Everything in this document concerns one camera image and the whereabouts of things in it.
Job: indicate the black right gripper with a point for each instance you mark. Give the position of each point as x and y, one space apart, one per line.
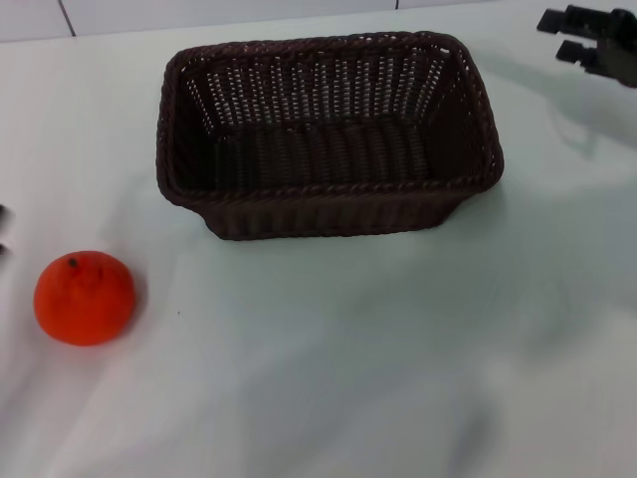
621 47

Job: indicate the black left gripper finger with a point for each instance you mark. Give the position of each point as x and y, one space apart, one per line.
4 250
5 215

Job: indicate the dark brown woven basket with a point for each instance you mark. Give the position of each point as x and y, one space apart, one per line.
323 154

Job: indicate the orange tangerine fruit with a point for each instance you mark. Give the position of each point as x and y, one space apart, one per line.
84 299

